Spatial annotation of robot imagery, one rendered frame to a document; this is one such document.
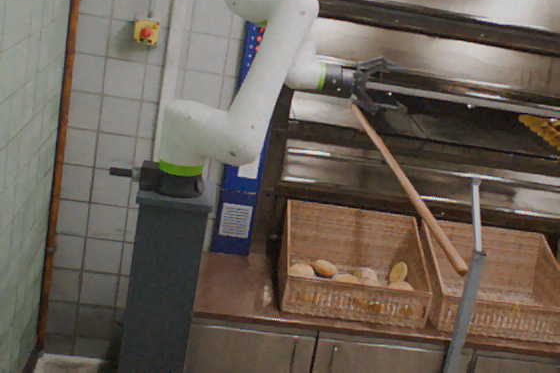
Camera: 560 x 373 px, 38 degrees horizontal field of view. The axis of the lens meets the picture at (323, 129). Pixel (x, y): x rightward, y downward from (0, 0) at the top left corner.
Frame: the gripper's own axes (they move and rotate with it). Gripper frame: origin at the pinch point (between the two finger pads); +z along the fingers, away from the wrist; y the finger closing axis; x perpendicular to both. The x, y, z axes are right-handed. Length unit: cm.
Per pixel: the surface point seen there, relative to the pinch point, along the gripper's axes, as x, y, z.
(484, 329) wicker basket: -4, 88, 53
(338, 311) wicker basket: -10, 90, -3
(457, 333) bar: 6, 85, 39
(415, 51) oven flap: -55, -6, 18
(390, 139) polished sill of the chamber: -55, 32, 15
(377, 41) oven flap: -56, -7, 2
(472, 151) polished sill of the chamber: -54, 32, 51
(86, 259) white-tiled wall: -57, 103, -101
